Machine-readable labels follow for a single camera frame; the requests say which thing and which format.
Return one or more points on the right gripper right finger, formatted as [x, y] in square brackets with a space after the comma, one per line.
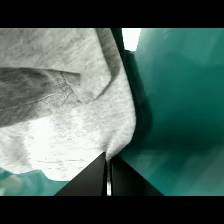
[128, 181]

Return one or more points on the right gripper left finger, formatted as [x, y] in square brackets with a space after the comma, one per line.
[90, 181]

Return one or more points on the grey T-shirt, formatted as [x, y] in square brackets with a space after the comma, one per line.
[66, 100]

